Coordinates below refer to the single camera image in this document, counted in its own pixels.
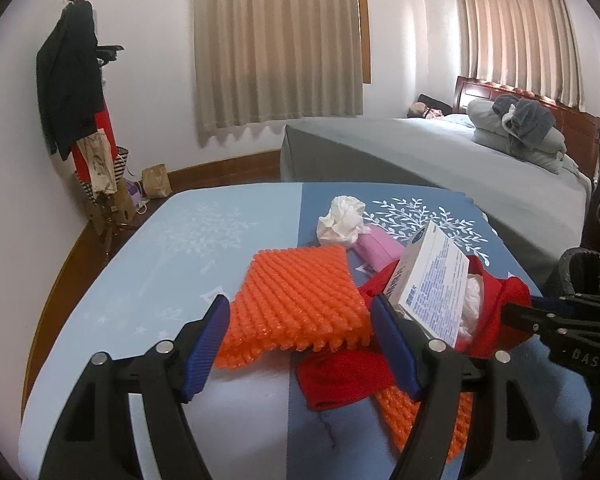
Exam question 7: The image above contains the beige printed tote bag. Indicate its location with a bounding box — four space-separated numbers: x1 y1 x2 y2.
76 130 118 196

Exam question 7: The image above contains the black pillow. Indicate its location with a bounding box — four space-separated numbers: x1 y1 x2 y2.
416 93 453 113

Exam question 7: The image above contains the wooden window frame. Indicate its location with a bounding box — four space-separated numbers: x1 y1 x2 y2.
355 0 372 85

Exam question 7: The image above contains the white tissue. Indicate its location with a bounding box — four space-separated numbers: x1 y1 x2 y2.
447 274 483 348
317 196 372 250

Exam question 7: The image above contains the blue leaf-print blanket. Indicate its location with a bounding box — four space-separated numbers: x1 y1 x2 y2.
19 182 596 480

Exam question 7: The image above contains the dark grey towel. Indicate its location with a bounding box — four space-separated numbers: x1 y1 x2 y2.
492 94 557 153

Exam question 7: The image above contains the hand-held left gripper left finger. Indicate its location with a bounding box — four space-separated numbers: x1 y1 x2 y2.
37 294 231 480

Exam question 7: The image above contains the striped bag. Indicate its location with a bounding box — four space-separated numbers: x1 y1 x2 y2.
75 146 130 206

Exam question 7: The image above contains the grey bed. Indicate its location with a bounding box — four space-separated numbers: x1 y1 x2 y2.
279 116 593 291

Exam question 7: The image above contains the orange foam net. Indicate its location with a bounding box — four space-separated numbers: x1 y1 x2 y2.
375 385 473 463
212 245 371 371

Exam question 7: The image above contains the red cloth bag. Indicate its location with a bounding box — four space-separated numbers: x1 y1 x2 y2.
296 255 533 413

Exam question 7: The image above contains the dark jacket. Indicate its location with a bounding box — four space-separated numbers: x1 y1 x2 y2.
36 2 106 161

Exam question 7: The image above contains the beige curtain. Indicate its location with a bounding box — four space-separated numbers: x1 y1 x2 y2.
192 0 366 148
452 0 583 111

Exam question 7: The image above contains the wooden headboard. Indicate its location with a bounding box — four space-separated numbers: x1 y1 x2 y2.
454 76 600 181

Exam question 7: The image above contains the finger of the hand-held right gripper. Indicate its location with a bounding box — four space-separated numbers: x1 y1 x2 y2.
501 301 561 336
531 294 600 313

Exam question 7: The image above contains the white medicine box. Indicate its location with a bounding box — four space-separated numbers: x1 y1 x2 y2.
382 220 471 347

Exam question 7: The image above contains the brown paper bag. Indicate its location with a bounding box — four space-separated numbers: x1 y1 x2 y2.
141 163 173 198

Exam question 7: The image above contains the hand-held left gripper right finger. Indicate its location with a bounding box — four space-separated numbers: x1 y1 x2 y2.
369 294 546 480

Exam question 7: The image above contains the purple appliance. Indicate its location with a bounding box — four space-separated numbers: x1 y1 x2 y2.
125 180 148 211

